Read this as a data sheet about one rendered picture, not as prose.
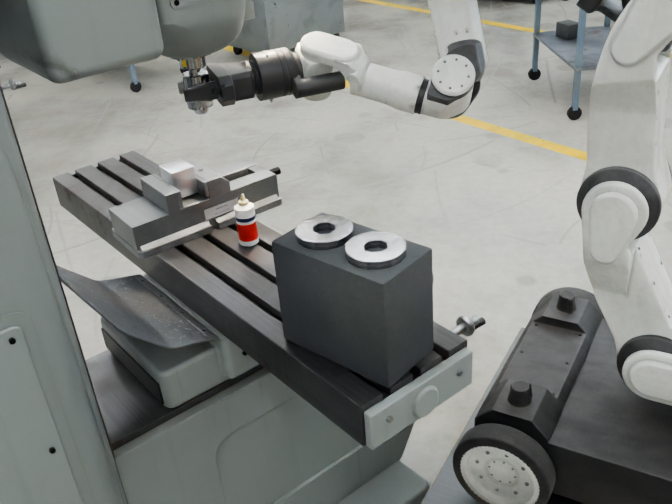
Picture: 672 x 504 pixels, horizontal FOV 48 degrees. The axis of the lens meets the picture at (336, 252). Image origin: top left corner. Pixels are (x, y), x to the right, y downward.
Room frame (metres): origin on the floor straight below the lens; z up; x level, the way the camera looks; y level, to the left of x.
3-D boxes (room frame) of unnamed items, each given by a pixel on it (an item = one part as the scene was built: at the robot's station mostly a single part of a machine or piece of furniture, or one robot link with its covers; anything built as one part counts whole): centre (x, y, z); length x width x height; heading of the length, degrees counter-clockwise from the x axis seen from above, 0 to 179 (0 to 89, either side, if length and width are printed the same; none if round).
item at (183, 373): (1.35, 0.22, 0.76); 0.50 x 0.35 x 0.12; 127
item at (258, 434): (1.37, 0.20, 0.41); 0.80 x 0.30 x 0.60; 127
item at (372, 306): (1.00, -0.02, 1.00); 0.22 x 0.12 x 0.20; 47
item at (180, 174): (1.48, 0.32, 1.01); 0.06 x 0.05 x 0.06; 35
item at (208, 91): (1.33, 0.21, 1.24); 0.06 x 0.02 x 0.03; 109
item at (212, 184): (1.51, 0.27, 0.99); 0.12 x 0.06 x 0.04; 35
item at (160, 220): (1.49, 0.29, 0.96); 0.35 x 0.15 x 0.11; 125
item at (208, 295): (1.39, 0.25, 0.86); 1.24 x 0.23 x 0.08; 37
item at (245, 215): (1.37, 0.18, 0.96); 0.04 x 0.04 x 0.11
